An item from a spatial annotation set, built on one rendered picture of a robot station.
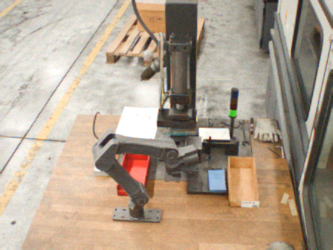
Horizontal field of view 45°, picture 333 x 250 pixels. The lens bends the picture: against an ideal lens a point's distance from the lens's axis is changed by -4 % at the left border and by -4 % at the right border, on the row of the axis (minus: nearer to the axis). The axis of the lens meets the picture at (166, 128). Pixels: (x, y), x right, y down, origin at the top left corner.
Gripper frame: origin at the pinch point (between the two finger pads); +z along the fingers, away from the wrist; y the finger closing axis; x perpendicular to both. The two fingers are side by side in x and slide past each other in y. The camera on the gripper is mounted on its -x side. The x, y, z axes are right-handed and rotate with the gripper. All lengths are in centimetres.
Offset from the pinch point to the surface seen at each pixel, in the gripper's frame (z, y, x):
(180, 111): -4.0, 27.5, -2.7
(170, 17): -34, 56, 2
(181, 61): -25.3, 40.4, -2.6
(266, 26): 218, 239, -97
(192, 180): 10.0, 0.6, -8.9
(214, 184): 7.9, -1.8, -18.4
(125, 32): 258, 254, 70
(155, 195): 7.9, -7.2, 7.3
